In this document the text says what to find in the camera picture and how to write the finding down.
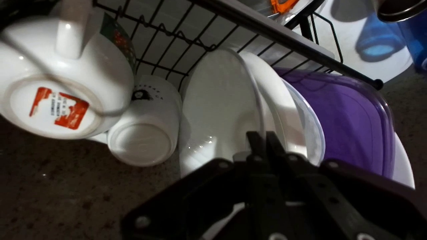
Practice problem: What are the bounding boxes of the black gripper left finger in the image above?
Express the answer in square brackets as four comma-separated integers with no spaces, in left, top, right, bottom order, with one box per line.
[118,131,285,240]

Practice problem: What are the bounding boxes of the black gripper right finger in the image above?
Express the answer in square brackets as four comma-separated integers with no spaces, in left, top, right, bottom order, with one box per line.
[265,131,427,240]

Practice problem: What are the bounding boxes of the wide white bowl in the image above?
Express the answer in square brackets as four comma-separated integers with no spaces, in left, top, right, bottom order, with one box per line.
[178,47,268,179]

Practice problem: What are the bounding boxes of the black two-tier dish rack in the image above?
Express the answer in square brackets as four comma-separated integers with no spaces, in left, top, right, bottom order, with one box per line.
[91,0,385,91]

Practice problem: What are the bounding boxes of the small white plate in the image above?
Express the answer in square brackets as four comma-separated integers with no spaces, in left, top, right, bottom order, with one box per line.
[281,79,326,167]

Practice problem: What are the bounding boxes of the purple plate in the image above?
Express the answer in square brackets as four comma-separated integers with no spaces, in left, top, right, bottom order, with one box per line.
[274,68,397,179]

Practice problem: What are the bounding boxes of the large white flat board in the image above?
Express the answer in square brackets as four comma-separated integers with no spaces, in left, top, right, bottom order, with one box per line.
[390,132,417,190]

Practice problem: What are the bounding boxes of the large white plate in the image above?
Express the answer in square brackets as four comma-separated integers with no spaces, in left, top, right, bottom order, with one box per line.
[238,52,309,158]

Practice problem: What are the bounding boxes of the white mug black print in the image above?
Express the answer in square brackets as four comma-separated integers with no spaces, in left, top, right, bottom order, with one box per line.
[105,72,184,170]

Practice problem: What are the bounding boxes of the white rectangular lid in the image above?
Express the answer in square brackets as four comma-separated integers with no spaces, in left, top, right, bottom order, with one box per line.
[310,0,414,84]

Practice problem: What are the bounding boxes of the blue bottle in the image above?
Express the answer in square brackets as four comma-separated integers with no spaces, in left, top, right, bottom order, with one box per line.
[397,11,427,75]

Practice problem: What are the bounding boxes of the small orange item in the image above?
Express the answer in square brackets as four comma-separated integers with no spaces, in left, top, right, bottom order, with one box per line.
[268,0,300,16]

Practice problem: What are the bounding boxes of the stainless steel tumbler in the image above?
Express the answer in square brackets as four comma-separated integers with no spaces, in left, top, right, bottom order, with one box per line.
[376,0,427,24]

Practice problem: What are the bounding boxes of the white mug red print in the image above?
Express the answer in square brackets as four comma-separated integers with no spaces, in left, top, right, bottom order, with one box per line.
[0,0,137,142]

